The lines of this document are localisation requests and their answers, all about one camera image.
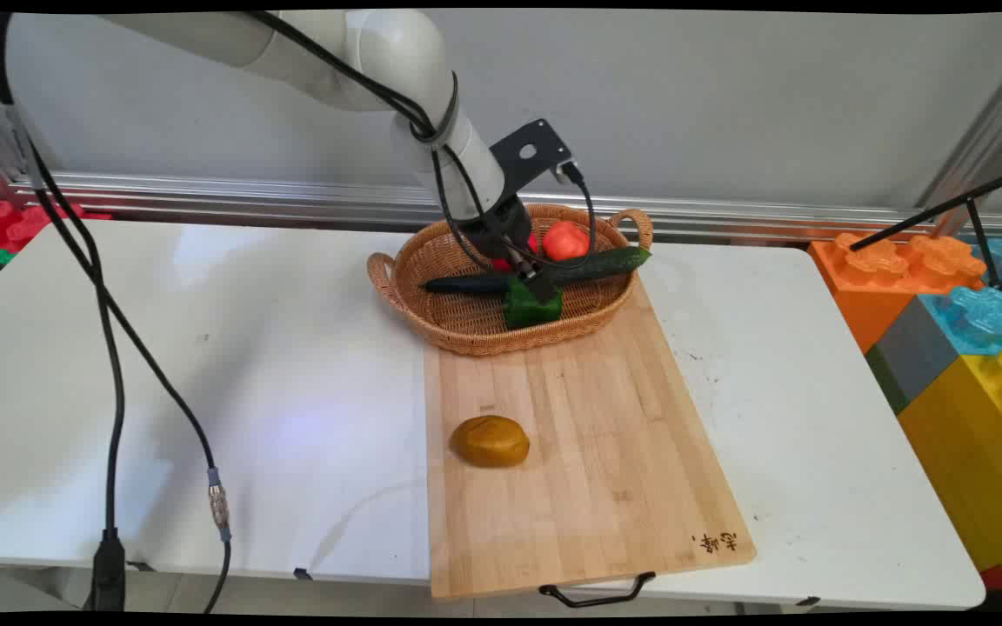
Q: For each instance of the green toy cucumber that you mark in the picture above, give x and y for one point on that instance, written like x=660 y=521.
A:
x=605 y=261

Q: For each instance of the slanted aluminium frame post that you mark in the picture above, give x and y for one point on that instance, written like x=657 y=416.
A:
x=988 y=139

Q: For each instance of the green toy bell pepper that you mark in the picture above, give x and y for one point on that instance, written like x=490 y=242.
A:
x=521 y=315

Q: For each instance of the brown-yellow toy potato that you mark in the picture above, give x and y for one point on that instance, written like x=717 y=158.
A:
x=490 y=442

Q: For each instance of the horizontal aluminium rail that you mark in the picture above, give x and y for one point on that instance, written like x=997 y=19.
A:
x=205 y=196

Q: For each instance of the big grey toy block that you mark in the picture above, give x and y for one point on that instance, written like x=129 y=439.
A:
x=918 y=348

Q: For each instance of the big yellow toy block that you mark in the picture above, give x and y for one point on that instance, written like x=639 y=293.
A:
x=971 y=452

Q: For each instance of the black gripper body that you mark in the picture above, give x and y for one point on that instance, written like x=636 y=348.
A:
x=497 y=230

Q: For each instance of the woven wicker basket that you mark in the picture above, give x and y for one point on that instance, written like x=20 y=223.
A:
x=466 y=326

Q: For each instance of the black tripod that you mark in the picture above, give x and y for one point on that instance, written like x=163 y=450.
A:
x=936 y=209

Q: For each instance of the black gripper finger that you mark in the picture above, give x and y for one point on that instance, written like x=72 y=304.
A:
x=525 y=265
x=546 y=289

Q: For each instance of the big orange toy block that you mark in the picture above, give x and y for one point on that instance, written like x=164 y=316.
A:
x=858 y=296

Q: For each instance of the dark toy eggplant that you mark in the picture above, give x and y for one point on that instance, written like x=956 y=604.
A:
x=466 y=284

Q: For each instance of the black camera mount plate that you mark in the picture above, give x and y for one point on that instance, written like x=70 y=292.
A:
x=546 y=135

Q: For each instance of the small red toy block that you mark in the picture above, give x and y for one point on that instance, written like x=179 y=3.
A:
x=995 y=577

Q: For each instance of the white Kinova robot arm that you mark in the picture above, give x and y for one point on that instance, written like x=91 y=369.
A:
x=397 y=52

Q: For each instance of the big blue toy block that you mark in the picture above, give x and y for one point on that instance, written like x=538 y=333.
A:
x=988 y=322

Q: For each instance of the red toy apple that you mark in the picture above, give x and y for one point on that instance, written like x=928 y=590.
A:
x=533 y=244

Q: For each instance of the wooden cutting board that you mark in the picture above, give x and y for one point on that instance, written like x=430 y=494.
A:
x=588 y=452

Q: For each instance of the big red toy block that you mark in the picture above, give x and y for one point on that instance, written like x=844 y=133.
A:
x=5 y=226

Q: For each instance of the orange-red toy tomato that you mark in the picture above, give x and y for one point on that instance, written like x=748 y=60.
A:
x=566 y=242

